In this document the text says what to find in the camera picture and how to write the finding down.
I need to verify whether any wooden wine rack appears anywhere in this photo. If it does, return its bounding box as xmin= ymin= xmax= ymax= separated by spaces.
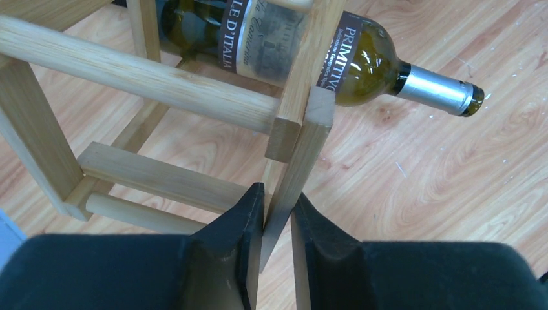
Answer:
xmin=1 ymin=1 xmax=345 ymax=267

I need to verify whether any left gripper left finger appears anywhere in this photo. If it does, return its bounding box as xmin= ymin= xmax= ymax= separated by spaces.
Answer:
xmin=1 ymin=183 xmax=265 ymax=309

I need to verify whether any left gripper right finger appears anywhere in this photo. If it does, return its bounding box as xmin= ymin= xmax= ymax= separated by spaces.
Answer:
xmin=291 ymin=195 xmax=547 ymax=309

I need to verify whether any dark brown wine bottle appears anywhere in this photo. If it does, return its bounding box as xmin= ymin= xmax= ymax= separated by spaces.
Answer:
xmin=156 ymin=1 xmax=485 ymax=117

